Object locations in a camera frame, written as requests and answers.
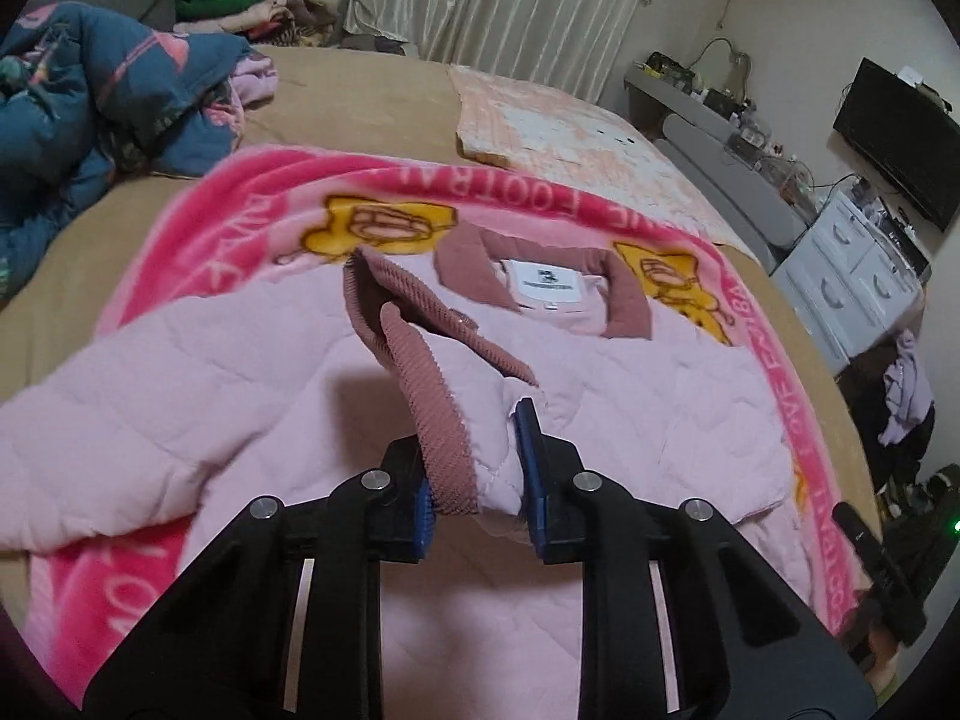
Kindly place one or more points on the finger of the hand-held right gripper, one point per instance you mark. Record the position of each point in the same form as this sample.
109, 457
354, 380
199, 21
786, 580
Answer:
885, 577

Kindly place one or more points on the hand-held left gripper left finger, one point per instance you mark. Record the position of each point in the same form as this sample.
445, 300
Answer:
415, 519

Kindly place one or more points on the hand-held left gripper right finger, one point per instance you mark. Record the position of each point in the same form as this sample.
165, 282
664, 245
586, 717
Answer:
528, 465

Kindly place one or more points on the pink quilted jacket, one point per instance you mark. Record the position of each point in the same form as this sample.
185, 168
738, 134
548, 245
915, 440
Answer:
225, 405

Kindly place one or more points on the purple cloth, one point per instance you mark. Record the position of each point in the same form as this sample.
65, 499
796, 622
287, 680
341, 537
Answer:
904, 390

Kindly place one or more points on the white drawer cabinet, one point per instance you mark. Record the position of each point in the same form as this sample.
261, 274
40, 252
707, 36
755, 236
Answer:
847, 277

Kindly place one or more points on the peach cat print blanket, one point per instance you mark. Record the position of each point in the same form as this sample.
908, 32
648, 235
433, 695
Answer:
577, 127

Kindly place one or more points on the black flat television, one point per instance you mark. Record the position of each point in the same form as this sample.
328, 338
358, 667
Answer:
896, 139

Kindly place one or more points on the pink printed fleece blanket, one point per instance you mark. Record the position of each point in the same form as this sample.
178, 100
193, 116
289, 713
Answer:
247, 187

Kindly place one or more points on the grey desk with clutter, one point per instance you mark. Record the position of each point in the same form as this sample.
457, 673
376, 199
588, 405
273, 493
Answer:
742, 112

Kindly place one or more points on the white satin curtain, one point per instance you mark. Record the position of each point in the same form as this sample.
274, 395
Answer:
510, 0

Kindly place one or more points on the blue floral duvet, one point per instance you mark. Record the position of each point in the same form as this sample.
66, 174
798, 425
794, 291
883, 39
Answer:
82, 90

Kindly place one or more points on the grey wall desk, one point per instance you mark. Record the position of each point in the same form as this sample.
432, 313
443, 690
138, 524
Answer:
667, 94

